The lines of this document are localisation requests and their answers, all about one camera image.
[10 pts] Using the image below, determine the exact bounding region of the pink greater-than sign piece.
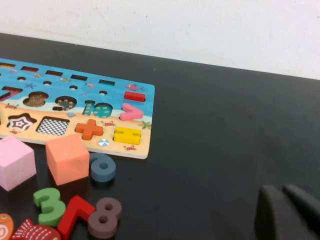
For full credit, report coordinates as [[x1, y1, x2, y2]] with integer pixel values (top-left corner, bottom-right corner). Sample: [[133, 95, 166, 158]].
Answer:
[[119, 102, 145, 122]]

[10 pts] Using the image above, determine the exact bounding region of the green number three piece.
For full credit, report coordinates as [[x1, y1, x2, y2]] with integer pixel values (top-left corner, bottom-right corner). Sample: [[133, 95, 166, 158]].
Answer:
[[32, 187, 67, 228]]

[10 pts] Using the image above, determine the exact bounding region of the yellow equals sign piece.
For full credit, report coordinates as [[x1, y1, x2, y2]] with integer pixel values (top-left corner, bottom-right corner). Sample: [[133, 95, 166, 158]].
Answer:
[[113, 126, 143, 146]]

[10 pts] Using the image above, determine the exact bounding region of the slate blue number piece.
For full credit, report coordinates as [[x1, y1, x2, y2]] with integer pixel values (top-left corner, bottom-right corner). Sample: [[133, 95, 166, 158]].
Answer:
[[88, 152, 117, 183]]

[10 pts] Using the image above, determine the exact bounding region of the red patterned fish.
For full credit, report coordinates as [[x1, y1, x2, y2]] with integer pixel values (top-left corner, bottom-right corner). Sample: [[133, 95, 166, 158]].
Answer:
[[9, 217, 62, 240]]

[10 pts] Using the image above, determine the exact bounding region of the light pink cube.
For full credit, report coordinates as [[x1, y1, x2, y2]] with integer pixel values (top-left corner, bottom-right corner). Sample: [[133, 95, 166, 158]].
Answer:
[[0, 135, 38, 193]]

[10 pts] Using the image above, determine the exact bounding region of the red number seven piece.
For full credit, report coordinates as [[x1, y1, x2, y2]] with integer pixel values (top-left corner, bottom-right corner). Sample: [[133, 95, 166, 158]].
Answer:
[[56, 194, 97, 240]]

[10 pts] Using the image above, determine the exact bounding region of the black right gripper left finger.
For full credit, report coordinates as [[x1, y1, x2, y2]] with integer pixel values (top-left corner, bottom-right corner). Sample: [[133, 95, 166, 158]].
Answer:
[[253, 184, 319, 240]]

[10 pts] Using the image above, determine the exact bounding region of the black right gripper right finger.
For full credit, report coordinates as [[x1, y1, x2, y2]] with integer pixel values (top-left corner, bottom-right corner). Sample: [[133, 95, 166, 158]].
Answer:
[[282, 184, 320, 240]]

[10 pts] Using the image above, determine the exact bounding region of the brown number eight piece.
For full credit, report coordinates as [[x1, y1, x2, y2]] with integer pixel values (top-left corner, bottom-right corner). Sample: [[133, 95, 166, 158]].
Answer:
[[87, 196, 124, 240]]

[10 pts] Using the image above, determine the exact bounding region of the orange plus sign piece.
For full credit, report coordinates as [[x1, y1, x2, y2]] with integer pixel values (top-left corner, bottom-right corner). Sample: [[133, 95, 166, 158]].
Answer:
[[74, 118, 105, 141]]

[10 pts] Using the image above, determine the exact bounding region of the blue wooden puzzle board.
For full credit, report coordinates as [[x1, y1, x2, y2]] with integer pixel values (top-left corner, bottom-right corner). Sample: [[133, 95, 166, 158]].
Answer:
[[0, 57, 156, 160]]

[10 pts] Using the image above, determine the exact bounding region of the salmon orange cube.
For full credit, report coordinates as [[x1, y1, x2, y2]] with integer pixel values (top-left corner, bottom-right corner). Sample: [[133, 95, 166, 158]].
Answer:
[[45, 132, 91, 187]]

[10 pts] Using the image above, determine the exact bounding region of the orange fish with ten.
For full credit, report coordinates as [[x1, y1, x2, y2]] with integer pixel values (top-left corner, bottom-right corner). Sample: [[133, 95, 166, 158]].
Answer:
[[0, 212, 15, 240]]

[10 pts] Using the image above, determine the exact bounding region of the red minus sign piece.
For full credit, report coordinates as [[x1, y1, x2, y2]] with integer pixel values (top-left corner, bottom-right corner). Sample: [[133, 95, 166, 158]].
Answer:
[[124, 90, 147, 103]]

